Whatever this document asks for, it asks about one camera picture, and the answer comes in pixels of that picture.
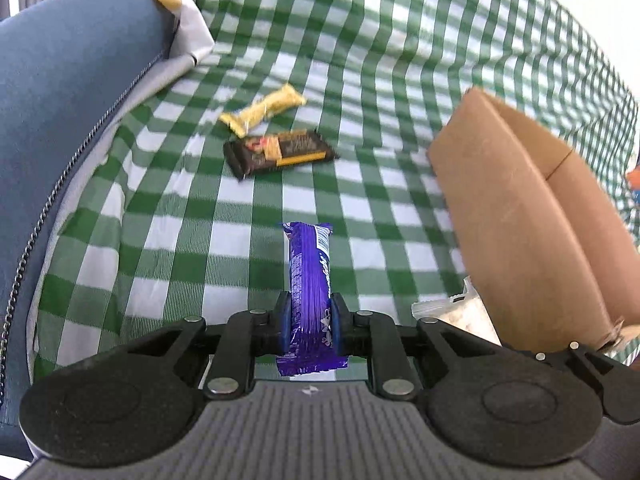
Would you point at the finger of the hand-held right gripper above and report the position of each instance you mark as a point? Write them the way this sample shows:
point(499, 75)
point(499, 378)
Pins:
point(617, 392)

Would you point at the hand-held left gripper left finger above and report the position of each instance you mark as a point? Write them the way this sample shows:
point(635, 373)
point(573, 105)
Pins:
point(284, 325)

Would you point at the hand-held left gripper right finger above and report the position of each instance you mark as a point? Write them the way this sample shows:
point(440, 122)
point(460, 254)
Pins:
point(336, 325)

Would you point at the purple snack bar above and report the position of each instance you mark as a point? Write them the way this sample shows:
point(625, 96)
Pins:
point(307, 270)

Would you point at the brown cardboard box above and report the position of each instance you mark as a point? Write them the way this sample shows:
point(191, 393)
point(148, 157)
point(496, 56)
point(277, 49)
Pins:
point(500, 210)

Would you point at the clear snack packet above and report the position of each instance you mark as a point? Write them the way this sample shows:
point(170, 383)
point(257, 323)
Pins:
point(465, 316)

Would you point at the dark brown snack packet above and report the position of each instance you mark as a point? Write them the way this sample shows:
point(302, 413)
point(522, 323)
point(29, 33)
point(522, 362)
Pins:
point(280, 152)

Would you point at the orange cushion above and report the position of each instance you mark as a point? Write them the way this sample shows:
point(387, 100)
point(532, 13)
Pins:
point(634, 179)

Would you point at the yellow snack bar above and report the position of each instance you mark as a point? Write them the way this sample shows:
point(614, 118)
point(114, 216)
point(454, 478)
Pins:
point(262, 110)

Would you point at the green checked cloth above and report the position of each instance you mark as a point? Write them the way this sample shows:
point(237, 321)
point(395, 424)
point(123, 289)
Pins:
point(375, 60)

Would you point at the blue sofa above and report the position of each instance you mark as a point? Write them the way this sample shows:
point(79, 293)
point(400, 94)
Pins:
point(50, 85)

